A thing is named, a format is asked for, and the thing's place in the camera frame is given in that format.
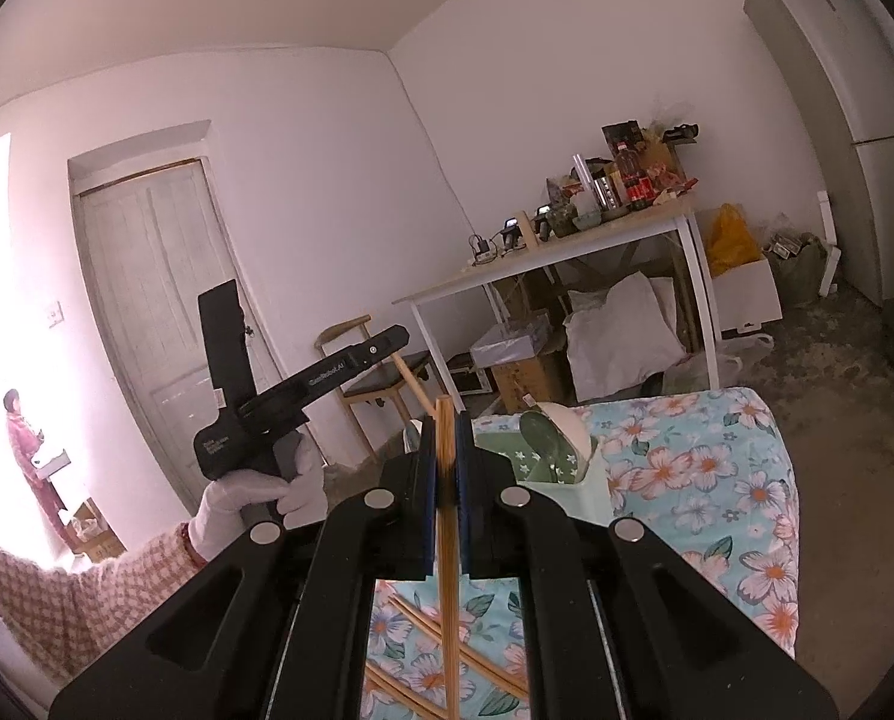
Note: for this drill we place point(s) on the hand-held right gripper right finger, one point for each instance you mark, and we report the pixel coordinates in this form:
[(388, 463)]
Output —
[(468, 510)]

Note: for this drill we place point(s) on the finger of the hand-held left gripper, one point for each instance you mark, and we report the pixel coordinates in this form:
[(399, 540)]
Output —
[(379, 349)]

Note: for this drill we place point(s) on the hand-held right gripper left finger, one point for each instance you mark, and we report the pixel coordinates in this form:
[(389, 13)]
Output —
[(426, 510)]

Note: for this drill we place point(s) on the wooden chopstick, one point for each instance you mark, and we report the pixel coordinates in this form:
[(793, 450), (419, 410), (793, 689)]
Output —
[(409, 386), (492, 671), (447, 615), (409, 696)]

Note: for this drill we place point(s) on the green plastic utensil basket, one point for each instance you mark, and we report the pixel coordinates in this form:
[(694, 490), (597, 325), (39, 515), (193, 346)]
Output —
[(574, 502)]

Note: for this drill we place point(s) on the person's left forearm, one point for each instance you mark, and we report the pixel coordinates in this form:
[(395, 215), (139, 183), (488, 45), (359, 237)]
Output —
[(57, 600)]

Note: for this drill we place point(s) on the person's left hand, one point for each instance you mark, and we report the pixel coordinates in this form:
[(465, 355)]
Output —
[(229, 510)]

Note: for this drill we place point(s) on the wooden chair with dark seat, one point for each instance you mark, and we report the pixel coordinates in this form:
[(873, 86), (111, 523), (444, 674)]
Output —
[(368, 386)]

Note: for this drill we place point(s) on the white box with clear wrap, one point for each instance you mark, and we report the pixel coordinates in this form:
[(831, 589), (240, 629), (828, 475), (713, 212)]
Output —
[(511, 341)]

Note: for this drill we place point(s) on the brown cardboard box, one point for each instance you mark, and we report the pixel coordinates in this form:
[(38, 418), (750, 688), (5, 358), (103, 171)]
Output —
[(529, 382)]

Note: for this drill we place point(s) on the black charger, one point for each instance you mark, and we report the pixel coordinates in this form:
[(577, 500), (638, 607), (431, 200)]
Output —
[(481, 249)]

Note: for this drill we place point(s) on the white panel door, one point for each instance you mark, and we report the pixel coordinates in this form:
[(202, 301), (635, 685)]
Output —
[(162, 277)]

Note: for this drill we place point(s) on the black device with screen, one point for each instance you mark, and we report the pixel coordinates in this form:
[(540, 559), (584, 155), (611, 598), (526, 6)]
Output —
[(514, 232), (544, 221)]

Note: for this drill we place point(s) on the small cardboard box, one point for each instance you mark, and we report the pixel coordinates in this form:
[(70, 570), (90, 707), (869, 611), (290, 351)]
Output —
[(94, 532)]

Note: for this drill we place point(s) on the white table with wooden top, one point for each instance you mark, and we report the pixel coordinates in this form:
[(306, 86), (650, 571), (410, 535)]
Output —
[(567, 247)]

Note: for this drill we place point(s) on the floral blue blanket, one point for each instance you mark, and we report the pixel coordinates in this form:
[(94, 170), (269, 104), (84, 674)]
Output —
[(687, 480)]

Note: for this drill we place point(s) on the white sack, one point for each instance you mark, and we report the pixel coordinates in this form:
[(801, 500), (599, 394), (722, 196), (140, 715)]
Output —
[(619, 337)]

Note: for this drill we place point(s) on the green bowl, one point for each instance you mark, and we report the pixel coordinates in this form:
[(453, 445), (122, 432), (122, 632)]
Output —
[(588, 221)]

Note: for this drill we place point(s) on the steel canister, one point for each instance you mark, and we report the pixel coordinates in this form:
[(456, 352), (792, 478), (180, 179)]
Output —
[(606, 186)]

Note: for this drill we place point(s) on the crumpled white plastic bag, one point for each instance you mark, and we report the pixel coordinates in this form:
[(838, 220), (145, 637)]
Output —
[(709, 367)]

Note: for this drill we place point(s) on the cola bottle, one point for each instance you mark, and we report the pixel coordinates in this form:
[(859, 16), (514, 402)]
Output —
[(634, 176)]

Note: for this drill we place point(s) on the white open box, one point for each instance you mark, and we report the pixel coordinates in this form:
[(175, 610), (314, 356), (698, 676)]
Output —
[(751, 296)]

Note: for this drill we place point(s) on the yellow plastic bag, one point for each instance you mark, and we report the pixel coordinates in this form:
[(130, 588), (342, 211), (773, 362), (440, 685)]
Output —
[(732, 240)]

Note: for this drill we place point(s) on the green woven sack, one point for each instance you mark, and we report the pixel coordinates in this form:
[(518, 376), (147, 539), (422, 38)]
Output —
[(796, 270)]

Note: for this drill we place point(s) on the white board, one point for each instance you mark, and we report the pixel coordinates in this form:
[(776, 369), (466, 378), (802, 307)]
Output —
[(828, 240)]

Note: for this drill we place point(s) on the silver refrigerator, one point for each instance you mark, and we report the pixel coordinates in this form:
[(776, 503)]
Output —
[(852, 127)]

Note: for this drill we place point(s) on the wall light switch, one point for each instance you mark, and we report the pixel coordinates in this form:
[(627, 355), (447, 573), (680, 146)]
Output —
[(57, 313)]

